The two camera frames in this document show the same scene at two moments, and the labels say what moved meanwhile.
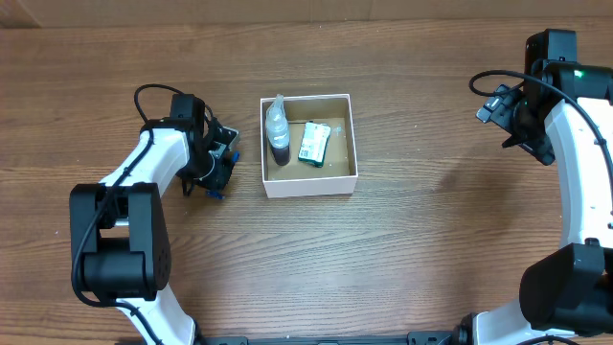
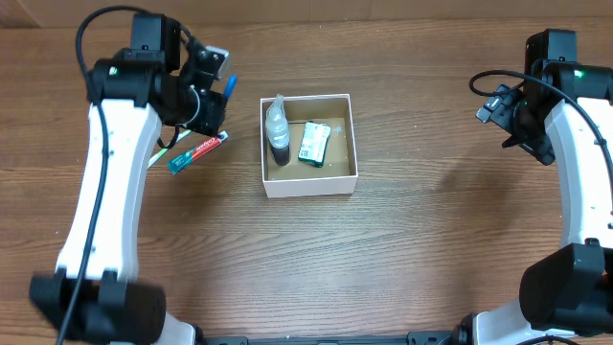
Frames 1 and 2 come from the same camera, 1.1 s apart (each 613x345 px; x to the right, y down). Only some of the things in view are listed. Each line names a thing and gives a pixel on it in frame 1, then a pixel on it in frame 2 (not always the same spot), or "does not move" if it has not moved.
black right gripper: x=501 y=112 does not move
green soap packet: x=313 y=145 does not move
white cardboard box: x=338 y=172 does not move
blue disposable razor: x=215 y=195 -> x=230 y=85
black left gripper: x=217 y=180 -> x=211 y=124
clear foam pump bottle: x=278 y=131 does not move
